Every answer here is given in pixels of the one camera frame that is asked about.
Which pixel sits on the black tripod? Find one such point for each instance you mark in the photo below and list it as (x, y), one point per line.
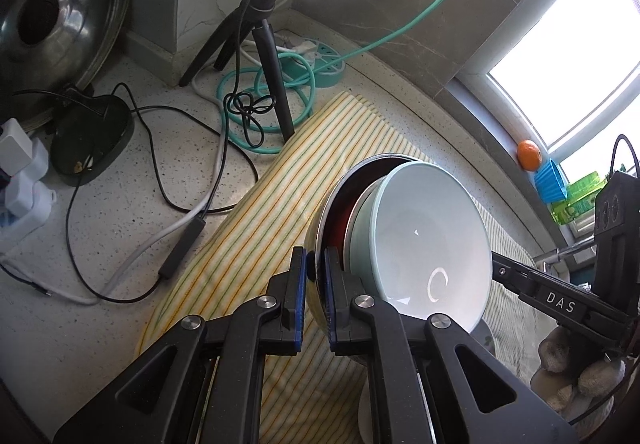
(272, 54)

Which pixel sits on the yellow striped cloth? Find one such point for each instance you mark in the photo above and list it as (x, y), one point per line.
(240, 234)

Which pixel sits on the large steel bowl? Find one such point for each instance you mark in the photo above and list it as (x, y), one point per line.
(350, 176)

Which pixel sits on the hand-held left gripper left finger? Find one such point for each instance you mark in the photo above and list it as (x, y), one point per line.
(298, 296)

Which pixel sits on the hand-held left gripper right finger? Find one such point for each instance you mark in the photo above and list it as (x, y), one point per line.
(331, 301)

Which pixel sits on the white cube charger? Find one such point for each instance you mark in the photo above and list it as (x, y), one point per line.
(12, 146)

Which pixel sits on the blue silicone cup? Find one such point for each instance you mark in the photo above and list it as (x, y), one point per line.
(550, 181)

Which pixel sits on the person's right hand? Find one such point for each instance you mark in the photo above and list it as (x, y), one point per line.
(595, 376)

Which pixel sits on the black round base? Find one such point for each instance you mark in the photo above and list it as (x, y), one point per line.
(95, 139)

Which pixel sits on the green plastic container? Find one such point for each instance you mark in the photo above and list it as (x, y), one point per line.
(580, 196)

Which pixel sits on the steel pot lid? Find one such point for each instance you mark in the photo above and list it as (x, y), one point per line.
(75, 24)

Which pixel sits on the light green bowl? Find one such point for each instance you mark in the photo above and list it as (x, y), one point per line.
(425, 244)

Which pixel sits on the metal tap fitting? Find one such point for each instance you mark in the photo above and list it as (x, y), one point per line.
(570, 251)

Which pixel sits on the orange tangerine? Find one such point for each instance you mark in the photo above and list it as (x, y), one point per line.
(529, 155)

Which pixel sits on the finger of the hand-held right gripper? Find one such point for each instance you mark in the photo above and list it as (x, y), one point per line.
(560, 298)

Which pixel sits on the white power adapters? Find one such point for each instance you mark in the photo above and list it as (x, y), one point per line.
(30, 209)

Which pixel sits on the red bowl steel inside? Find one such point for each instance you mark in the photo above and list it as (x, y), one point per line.
(335, 229)

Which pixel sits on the white plug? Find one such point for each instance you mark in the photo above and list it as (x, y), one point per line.
(302, 49)

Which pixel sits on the green round power strip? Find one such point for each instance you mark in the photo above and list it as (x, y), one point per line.
(325, 69)

